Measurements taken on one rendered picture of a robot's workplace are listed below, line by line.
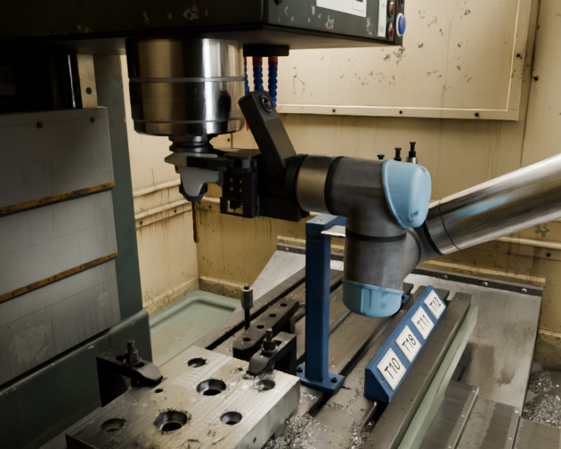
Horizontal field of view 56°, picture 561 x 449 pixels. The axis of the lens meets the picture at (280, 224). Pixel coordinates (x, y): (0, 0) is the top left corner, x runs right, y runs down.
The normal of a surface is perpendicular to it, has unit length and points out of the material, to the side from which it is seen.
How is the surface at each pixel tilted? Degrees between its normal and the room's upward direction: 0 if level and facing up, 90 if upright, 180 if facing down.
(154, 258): 90
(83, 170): 89
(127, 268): 90
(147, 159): 90
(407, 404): 0
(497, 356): 24
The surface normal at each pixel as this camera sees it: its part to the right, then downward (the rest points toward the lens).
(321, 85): -0.50, 0.25
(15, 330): 0.88, 0.12
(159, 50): -0.26, 0.27
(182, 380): -0.01, -0.96
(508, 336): -0.21, -0.78
